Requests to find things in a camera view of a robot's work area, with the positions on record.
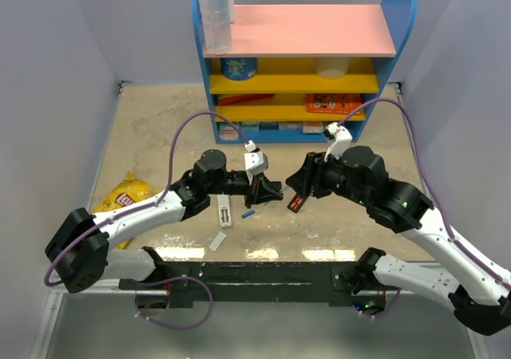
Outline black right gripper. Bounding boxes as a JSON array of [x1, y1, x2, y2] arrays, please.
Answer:
[[286, 148, 371, 207]]

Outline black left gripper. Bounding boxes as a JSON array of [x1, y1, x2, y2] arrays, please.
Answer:
[[208, 170, 283, 209]]

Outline black remote control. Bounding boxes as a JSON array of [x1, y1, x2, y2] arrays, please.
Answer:
[[287, 194, 307, 214]]

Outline white remote control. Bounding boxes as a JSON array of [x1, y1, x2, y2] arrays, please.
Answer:
[[217, 195, 232, 228]]

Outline white battery cover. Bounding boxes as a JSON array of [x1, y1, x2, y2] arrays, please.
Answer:
[[208, 231, 227, 251]]

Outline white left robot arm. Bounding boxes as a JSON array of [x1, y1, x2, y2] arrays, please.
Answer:
[[45, 149, 283, 294]]

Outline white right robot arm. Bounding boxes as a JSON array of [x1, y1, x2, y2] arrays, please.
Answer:
[[286, 146, 510, 336]]

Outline blue battery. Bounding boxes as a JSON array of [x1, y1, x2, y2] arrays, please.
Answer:
[[241, 210, 255, 219]]

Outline red tissue pack right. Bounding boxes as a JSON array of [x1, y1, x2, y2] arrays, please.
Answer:
[[302, 121, 324, 134]]

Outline blue tissue pack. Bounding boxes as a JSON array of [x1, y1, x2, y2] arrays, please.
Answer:
[[259, 121, 279, 131]]

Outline green tissue pack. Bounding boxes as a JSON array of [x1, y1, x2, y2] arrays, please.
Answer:
[[240, 121, 259, 132]]

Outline red white tissue pack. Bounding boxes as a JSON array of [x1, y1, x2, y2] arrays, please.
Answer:
[[218, 122, 240, 141]]

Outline orange box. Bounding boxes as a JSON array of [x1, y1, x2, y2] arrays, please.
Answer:
[[304, 93, 362, 115]]

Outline red flat book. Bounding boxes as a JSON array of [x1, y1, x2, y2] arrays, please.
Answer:
[[217, 93, 275, 106]]

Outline blue shelf unit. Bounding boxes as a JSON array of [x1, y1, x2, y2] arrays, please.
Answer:
[[191, 0, 418, 123]]

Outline blue cartoon can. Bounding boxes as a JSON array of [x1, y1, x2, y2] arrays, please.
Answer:
[[220, 57, 258, 81]]

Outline yellow chips bag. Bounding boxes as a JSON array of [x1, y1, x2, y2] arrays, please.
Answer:
[[90, 170, 160, 250]]

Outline clear plastic bottle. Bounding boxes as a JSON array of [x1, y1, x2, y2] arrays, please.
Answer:
[[199, 0, 232, 55]]

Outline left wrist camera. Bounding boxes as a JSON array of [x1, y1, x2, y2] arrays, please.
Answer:
[[244, 140, 268, 184]]

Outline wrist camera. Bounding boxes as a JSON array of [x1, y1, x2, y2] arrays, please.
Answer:
[[244, 140, 268, 184], [323, 122, 352, 162]]

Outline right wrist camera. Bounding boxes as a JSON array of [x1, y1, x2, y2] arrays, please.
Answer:
[[323, 122, 352, 162]]

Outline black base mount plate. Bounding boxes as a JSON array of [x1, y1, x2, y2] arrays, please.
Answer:
[[119, 262, 382, 308]]

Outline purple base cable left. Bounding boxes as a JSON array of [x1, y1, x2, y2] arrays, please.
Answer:
[[134, 274, 216, 329]]

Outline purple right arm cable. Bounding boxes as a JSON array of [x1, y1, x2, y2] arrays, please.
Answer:
[[339, 97, 511, 292]]

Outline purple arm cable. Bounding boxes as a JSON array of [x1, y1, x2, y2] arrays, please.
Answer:
[[43, 111, 251, 287], [339, 97, 511, 292]]

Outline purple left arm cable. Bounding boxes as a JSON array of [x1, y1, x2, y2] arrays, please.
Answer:
[[43, 111, 251, 287]]

